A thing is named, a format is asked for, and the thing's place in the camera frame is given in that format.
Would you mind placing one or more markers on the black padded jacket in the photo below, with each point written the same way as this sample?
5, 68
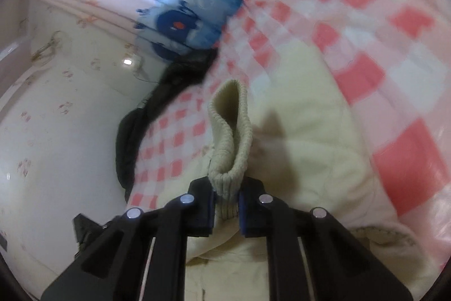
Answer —
130, 146

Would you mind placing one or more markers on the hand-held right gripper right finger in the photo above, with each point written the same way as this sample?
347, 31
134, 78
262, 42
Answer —
243, 216

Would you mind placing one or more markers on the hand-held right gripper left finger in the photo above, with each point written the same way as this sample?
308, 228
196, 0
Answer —
208, 213

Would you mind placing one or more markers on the cream quilted jacket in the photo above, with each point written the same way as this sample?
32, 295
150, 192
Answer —
310, 153

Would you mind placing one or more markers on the pink checkered bed sheet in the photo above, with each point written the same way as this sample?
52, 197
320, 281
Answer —
398, 22

